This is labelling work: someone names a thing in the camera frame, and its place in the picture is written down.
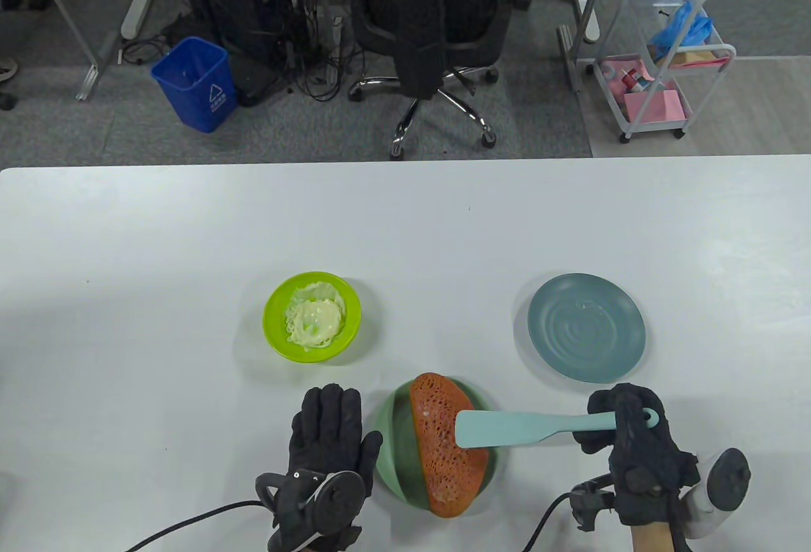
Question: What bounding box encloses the person's right hand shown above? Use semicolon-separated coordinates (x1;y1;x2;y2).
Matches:
572;383;701;527

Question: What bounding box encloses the person's left hand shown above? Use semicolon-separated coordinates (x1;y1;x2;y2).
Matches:
255;385;384;552

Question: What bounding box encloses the green plate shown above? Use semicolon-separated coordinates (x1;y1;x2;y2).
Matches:
371;378;501;508

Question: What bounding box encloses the creamy white salad dressing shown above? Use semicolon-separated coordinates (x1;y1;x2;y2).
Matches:
283;283;346;350

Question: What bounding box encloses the brown porous bread slice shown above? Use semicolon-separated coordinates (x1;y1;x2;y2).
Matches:
409;372;489;519

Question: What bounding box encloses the light blue dessert spatula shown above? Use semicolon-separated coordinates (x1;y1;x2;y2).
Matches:
455;408;660;449

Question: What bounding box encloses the person's right forearm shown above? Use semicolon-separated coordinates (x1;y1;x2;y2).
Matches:
632;520;691;552

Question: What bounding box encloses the black and white handheld controller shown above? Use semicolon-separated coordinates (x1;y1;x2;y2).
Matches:
255;470;366;552
681;447;751;540

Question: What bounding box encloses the lime green bowl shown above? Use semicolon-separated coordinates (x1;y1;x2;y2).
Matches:
263;271;362;363

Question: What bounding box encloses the teal blue plate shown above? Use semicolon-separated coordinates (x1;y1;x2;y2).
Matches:
527;273;647;382

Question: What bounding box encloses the pink paper box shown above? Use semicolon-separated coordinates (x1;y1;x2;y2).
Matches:
624;89;686;124

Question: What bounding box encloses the blue trash bin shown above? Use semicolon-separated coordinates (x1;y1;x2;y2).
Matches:
150;37;238;133

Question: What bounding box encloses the white rolling cart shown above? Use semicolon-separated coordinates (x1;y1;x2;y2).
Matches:
592;0;737;144

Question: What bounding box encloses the black office chair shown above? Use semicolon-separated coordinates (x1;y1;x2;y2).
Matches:
345;0;549;157

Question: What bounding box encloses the blue plastic bag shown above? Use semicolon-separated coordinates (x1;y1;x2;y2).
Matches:
651;0;715;61

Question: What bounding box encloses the white power strip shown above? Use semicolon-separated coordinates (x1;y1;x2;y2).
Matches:
568;0;599;42

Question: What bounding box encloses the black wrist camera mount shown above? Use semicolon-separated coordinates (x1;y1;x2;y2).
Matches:
569;479;616;532

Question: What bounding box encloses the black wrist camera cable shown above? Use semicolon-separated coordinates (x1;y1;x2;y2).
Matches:
124;501;264;552
525;494;574;552

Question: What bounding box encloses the tangle of black cables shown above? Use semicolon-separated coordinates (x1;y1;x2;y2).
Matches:
279;0;374;103

